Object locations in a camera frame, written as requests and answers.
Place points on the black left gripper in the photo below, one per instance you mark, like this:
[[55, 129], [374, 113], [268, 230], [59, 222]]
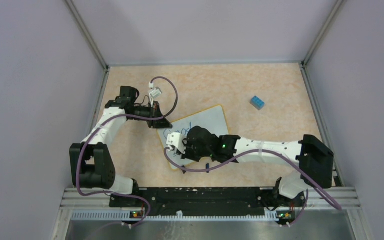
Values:
[[159, 124]]

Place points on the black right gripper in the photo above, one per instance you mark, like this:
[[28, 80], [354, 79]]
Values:
[[187, 155]]

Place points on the yellow framed whiteboard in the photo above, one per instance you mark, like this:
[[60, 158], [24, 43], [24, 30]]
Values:
[[213, 119]]

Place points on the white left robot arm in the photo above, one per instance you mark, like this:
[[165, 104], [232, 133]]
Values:
[[91, 163]]

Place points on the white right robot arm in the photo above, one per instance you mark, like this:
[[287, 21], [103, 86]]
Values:
[[311, 160]]

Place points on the light blue toy brick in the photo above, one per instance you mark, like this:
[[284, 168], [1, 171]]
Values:
[[257, 102]]

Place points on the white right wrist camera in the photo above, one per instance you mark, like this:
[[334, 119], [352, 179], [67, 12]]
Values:
[[176, 143]]

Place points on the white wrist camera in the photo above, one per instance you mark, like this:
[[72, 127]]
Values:
[[153, 93], [176, 143]]

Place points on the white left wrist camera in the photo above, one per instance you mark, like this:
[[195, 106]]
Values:
[[153, 93]]

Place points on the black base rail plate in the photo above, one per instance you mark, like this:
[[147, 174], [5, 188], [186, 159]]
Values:
[[207, 201]]

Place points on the white slotted cable duct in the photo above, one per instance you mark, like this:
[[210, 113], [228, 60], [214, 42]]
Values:
[[127, 216]]

